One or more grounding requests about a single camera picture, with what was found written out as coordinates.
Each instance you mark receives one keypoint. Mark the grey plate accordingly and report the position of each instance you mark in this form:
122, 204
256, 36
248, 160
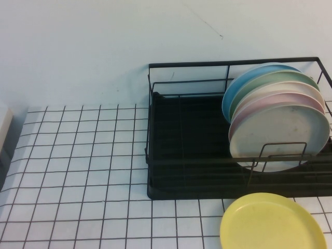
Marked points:
280, 129

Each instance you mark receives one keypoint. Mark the blue plate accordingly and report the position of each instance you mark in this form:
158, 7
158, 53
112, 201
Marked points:
233, 96

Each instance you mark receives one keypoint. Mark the pink plate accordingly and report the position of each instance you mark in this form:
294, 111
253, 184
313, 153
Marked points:
285, 99

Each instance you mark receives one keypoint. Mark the green plate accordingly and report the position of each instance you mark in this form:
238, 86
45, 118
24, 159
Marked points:
285, 77

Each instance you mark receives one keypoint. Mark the cream plate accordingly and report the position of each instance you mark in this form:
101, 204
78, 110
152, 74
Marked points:
298, 88

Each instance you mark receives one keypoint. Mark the yellow plate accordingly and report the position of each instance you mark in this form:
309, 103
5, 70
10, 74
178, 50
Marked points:
267, 223

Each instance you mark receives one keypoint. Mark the black drip tray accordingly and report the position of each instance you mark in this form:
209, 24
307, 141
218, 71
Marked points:
186, 129

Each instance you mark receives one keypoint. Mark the white checked table cloth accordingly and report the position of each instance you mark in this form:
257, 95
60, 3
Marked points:
77, 155

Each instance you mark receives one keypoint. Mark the beige block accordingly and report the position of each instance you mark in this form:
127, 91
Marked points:
5, 122

